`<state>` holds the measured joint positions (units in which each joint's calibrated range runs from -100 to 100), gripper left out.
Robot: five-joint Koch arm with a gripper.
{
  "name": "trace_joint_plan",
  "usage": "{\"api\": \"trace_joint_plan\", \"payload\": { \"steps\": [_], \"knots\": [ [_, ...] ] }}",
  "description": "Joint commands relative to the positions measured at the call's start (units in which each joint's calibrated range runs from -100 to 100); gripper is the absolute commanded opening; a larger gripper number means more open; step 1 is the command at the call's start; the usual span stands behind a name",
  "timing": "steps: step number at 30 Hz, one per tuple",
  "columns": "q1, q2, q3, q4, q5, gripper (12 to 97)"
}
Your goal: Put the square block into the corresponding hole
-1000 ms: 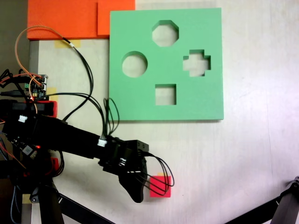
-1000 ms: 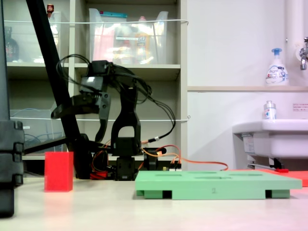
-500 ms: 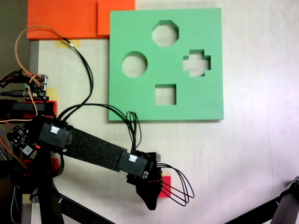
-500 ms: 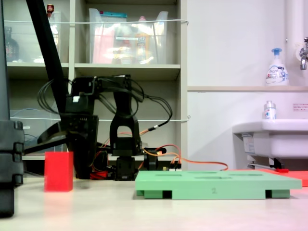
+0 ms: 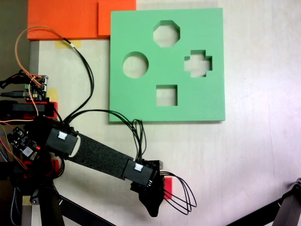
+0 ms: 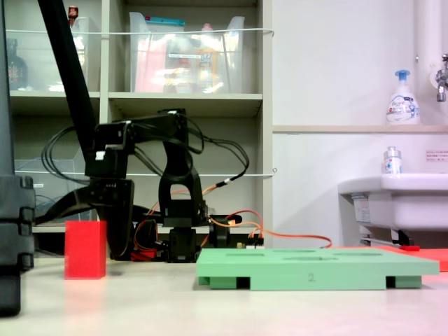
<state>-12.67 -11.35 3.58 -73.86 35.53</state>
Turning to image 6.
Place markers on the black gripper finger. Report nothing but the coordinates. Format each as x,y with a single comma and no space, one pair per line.
75,201
119,217

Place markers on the red square block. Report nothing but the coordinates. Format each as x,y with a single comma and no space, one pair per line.
85,250

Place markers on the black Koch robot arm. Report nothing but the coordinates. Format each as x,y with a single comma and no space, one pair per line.
178,168

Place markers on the black clamp block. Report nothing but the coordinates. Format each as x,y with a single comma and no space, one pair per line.
220,238

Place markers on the clear angled file box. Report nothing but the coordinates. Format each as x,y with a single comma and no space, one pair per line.
31,168

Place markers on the notched black stack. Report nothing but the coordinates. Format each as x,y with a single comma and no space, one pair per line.
15,227

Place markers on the pink packet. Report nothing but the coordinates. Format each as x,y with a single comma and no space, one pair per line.
150,66

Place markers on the dark grey upright panel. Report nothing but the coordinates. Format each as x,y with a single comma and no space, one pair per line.
6,87

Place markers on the beige shelf unit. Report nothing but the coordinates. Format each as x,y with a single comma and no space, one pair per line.
217,101

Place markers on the large clear plastic bin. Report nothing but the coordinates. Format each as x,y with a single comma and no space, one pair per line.
185,63

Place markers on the dark patterned bottle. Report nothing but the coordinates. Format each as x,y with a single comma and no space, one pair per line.
15,68

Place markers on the small circuit board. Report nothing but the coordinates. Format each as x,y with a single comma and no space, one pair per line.
250,245

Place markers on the orange labelled bottle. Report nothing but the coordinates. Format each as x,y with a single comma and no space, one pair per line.
207,63

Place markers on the green board with holes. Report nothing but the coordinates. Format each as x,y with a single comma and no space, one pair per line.
315,267

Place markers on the small clear sanitizer bottle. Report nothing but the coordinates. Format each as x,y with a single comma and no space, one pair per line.
392,162

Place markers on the white sink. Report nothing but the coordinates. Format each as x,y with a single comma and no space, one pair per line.
402,199

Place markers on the white blue pump bottle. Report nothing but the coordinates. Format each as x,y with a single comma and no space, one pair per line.
402,105

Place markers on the red flat mat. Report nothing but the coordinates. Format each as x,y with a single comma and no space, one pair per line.
432,257

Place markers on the metal faucet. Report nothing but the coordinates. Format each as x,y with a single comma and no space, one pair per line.
441,82

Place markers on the pink wall sign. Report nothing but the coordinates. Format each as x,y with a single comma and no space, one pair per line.
437,155

